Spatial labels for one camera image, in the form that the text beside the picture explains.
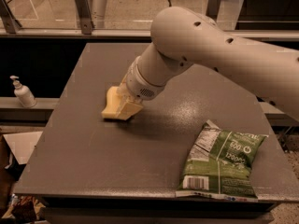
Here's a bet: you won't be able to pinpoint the metal glass railing frame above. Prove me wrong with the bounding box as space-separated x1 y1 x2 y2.
0 0 299 42

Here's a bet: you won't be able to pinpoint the colourful wrappers on floor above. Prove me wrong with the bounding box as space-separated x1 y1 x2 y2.
1 196 44 224

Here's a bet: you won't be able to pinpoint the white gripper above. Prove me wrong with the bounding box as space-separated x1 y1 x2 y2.
116 57 164 120

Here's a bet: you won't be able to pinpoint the yellow sponge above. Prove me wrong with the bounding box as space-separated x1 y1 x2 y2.
101 86 119 119

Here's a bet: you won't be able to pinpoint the cardboard box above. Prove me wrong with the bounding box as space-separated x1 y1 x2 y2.
4 132 42 181

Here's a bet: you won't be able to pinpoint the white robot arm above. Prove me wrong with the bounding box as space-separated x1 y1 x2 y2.
116 7 299 120

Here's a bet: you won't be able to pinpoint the green chip bag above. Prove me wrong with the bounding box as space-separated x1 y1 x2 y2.
176 120 266 202

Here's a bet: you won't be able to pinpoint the white pump bottle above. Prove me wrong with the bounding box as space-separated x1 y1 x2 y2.
10 76 37 108

